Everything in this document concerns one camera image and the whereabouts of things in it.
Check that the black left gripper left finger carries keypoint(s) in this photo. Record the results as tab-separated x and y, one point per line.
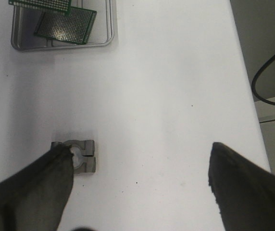
34	198

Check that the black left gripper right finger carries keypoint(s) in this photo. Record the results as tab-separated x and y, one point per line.
244	192

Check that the green perforated circuit board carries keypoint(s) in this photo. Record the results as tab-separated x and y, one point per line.
51	6
74	28

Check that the silver metal tray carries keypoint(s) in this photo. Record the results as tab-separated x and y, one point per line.
25	20

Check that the grey metal clamp block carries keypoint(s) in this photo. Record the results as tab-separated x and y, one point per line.
84	160

